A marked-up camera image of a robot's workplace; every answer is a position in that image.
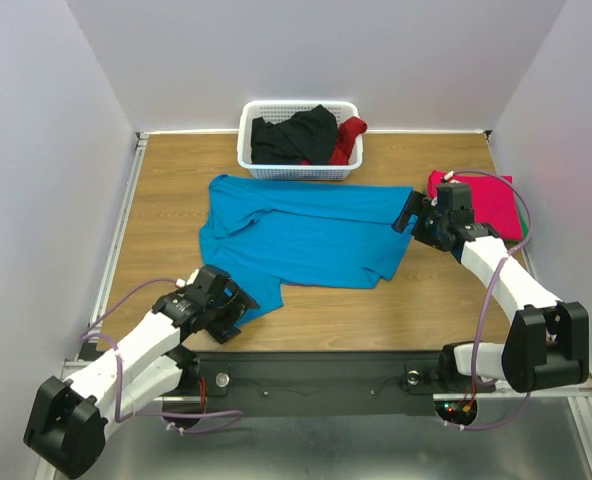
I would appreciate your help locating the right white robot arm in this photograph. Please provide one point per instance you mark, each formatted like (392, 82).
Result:
(476, 359)

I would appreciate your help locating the black t shirt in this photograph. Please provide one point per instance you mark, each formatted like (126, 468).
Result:
(307, 137)

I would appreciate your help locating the folded green t shirt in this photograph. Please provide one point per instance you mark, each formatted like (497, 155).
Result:
(523, 227)

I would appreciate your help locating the red t shirt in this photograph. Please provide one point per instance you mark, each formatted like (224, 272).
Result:
(348, 140)

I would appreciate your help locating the folded pink t shirt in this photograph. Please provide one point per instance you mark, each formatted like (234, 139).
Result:
(494, 203)

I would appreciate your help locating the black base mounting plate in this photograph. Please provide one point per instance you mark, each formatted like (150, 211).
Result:
(281, 384)

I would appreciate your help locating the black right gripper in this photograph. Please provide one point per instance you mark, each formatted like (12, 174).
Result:
(421, 218)

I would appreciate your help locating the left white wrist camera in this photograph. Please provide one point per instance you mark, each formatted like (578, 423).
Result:
(183, 282)

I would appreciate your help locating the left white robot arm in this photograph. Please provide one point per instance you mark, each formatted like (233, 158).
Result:
(72, 419)

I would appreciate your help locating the blue t shirt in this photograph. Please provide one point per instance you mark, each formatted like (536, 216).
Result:
(268, 234)

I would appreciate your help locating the front aluminium frame rail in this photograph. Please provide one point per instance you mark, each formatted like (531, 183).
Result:
(502, 390)

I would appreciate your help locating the aluminium frame rail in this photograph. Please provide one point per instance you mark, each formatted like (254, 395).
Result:
(502, 390)
(102, 297)
(548, 342)

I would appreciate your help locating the white perforated plastic basket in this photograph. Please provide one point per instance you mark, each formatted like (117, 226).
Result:
(279, 110)

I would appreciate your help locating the left aluminium frame rail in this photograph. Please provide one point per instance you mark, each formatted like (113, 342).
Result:
(102, 297)

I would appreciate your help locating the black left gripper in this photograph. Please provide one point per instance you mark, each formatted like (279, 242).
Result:
(238, 303)

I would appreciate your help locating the right aluminium frame rail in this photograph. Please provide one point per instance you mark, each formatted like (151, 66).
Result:
(548, 342)

